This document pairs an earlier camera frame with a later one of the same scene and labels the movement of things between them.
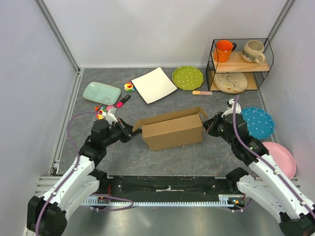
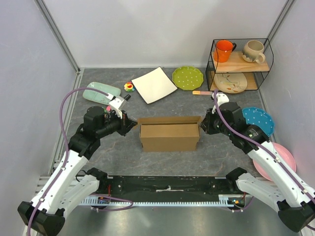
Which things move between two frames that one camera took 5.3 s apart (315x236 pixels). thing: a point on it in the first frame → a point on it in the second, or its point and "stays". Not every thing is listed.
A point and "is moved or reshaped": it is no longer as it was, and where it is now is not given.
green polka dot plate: x=187 y=77 stays
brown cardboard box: x=173 y=130 is moved or reshaped
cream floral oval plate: x=231 y=82 stays
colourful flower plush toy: x=129 y=87 stays
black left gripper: x=127 y=131 → x=127 y=123
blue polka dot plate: x=260 y=124 stays
